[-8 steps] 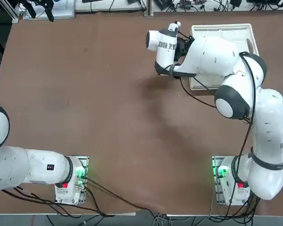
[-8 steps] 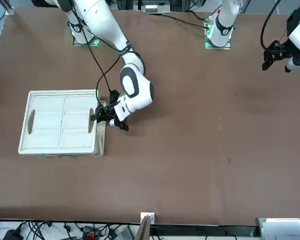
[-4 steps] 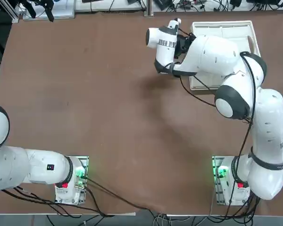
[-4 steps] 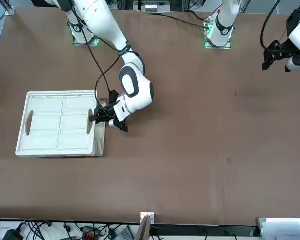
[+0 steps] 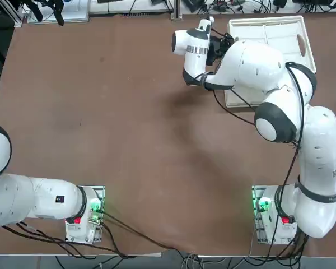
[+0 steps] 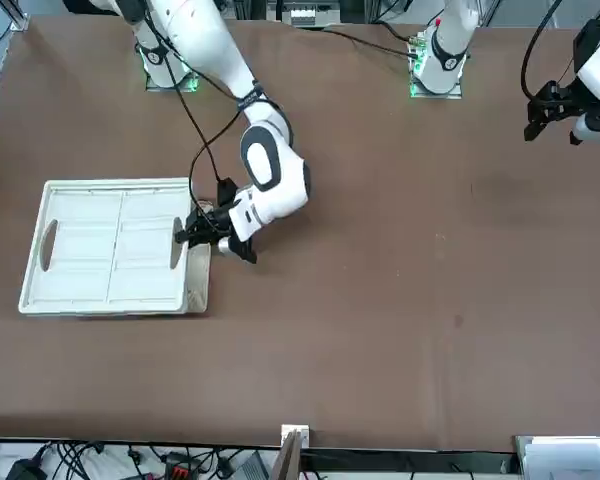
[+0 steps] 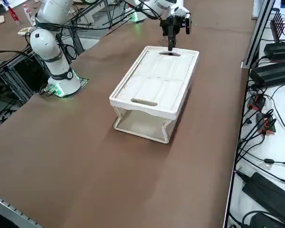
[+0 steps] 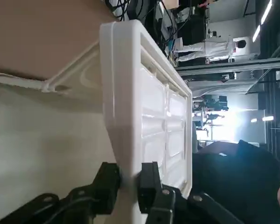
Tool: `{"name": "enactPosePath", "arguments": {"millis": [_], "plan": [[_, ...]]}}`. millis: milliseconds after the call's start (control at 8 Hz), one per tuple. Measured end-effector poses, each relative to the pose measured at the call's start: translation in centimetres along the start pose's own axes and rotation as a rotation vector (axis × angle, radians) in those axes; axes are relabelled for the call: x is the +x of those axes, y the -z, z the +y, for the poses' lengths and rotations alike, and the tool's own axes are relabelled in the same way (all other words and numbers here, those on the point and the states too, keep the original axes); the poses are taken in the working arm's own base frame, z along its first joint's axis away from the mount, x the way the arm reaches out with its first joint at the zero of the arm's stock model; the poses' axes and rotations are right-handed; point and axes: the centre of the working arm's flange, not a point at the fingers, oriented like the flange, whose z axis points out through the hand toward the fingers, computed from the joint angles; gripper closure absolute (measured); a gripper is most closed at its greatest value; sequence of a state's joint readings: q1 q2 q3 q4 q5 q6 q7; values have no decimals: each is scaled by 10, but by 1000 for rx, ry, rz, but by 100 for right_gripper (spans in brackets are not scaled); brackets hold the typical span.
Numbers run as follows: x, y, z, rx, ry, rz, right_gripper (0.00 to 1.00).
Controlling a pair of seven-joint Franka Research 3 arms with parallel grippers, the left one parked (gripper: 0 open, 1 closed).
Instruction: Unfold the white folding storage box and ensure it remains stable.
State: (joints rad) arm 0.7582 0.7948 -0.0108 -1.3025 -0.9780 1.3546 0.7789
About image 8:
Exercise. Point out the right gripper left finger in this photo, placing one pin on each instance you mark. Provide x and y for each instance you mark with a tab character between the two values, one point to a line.
105	186

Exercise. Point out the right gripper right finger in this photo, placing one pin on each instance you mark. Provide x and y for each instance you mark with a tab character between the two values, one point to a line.
151	186

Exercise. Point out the white folding storage box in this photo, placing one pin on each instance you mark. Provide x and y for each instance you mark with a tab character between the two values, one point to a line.
121	93

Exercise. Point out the person in white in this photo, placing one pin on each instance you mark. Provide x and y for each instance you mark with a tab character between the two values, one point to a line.
200	50

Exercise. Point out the ceiling light strip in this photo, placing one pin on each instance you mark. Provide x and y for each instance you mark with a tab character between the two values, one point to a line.
266	11

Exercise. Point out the aluminium frame beam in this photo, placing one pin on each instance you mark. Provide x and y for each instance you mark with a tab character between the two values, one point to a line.
224	67

